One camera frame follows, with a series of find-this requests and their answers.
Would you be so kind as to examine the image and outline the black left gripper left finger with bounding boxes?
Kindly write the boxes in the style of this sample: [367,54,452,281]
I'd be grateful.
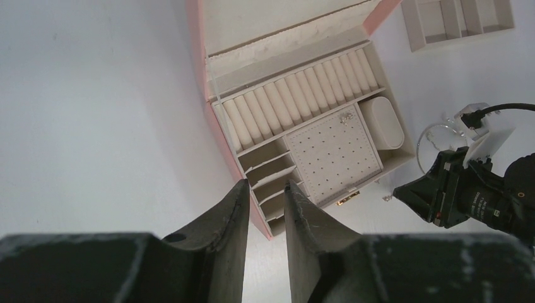
[1,179,250,302]

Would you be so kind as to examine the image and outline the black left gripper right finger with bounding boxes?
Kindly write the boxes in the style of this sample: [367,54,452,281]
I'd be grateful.
[284,181,534,302]

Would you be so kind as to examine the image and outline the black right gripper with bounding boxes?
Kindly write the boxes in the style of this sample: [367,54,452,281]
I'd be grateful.
[393,147,523,232]

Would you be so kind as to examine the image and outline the small silver earring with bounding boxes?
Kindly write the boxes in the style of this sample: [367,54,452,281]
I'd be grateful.
[339,112,354,126]

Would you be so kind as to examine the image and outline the pink jewelry box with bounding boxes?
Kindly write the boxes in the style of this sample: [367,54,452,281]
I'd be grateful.
[185,1,416,239]

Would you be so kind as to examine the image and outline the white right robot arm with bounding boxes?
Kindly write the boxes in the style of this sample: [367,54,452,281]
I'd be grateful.
[393,147,534,246]

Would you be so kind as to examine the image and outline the beige oval watch pillow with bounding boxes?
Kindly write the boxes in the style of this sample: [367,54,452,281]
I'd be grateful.
[359,97,405,150]

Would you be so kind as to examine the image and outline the beige divided tray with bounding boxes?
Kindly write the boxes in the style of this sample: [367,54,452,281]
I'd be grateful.
[401,0,515,52]

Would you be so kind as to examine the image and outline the silver hoop necklace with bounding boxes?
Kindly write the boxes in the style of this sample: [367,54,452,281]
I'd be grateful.
[416,117,473,175]

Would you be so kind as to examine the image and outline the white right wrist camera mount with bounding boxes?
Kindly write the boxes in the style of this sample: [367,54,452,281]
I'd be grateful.
[454,103,515,169]

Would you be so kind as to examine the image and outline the black right camera cable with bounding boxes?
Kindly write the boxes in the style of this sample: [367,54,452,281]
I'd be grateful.
[459,102,535,131]

